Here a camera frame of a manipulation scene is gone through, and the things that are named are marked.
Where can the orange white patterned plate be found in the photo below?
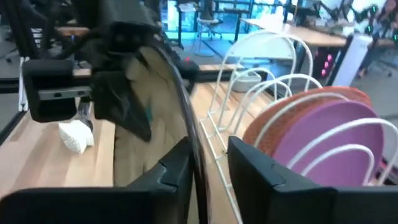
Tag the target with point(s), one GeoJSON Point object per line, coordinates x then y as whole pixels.
{"type": "Point", "coordinates": [280, 124]}

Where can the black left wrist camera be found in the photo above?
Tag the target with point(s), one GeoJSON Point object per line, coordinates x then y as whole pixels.
{"type": "Point", "coordinates": [51, 90]}

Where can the white cylindrical container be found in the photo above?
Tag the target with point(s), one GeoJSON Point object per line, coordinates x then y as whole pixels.
{"type": "Point", "coordinates": [247, 83]}

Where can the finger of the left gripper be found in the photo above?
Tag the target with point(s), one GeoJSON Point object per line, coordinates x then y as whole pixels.
{"type": "Point", "coordinates": [188, 76]}
{"type": "Point", "coordinates": [121, 102]}

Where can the office stool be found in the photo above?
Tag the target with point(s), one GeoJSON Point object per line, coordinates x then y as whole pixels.
{"type": "Point", "coordinates": [206, 23]}

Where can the white dish brush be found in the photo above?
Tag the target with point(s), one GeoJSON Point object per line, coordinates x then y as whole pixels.
{"type": "Point", "coordinates": [76, 137]}

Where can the beige dark-rimmed plate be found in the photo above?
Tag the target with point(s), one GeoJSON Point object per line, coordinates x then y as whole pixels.
{"type": "Point", "coordinates": [161, 102]}

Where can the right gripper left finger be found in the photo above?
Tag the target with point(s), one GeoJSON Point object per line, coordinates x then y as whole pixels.
{"type": "Point", "coordinates": [93, 205]}

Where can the wooden desk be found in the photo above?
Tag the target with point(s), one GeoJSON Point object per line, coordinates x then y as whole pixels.
{"type": "Point", "coordinates": [308, 34]}

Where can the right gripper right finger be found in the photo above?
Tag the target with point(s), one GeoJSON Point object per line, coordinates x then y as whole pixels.
{"type": "Point", "coordinates": [311, 205]}

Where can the white tall appliance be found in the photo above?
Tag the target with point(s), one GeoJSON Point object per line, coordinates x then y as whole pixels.
{"type": "Point", "coordinates": [351, 62]}

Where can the black aluminium table frame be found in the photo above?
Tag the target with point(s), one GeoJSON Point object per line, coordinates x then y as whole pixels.
{"type": "Point", "coordinates": [214, 76]}

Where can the purple plate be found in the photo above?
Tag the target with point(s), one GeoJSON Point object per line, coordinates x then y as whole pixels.
{"type": "Point", "coordinates": [335, 133]}

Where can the person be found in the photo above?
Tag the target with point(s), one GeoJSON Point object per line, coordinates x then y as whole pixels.
{"type": "Point", "coordinates": [382, 28]}

